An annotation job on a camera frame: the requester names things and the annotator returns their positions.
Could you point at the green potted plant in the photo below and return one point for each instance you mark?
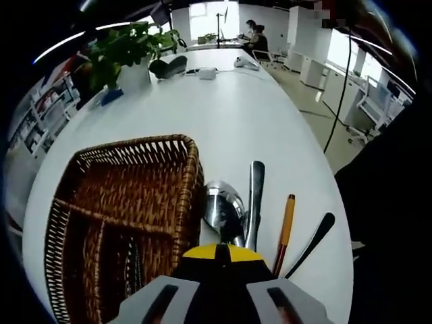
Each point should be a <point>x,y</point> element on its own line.
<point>128,47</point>

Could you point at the ceiling light strip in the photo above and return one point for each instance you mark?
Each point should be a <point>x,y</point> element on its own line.
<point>374,44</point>
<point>114,25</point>

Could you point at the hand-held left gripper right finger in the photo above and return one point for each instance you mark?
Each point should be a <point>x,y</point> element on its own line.
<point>246,287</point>

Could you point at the small white box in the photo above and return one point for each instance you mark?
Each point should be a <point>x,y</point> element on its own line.
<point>207,73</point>

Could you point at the steel fork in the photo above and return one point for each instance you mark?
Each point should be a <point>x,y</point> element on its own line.
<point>319,233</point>

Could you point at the white handheld device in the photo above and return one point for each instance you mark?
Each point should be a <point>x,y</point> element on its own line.
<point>246,63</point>

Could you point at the brown wicker storage tray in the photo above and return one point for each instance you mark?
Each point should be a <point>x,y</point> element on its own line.
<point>141,189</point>

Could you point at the black tripod stand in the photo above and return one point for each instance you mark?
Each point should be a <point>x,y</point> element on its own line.
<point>221,30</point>

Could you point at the wooden chopstick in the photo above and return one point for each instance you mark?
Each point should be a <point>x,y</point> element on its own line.
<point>287,226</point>

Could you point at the white storage shelf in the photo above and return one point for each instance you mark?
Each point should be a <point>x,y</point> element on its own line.
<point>44,111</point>

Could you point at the flat black phone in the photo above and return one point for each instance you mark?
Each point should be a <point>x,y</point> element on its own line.
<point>192,71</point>

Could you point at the monitor on black stand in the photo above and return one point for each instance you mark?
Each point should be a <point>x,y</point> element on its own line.
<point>160,13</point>

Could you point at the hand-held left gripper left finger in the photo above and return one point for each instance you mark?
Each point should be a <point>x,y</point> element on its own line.
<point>202,287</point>

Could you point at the white low cabinet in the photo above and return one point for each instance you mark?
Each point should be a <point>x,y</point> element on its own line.
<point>317,72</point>

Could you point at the black oblong case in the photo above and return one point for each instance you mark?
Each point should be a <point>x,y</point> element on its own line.
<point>168,67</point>

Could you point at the white office chair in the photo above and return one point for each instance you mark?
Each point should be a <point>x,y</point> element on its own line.
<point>266,55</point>
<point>371,101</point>

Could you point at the person's dark clothing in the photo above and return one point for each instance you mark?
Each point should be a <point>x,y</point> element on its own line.
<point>388,202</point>

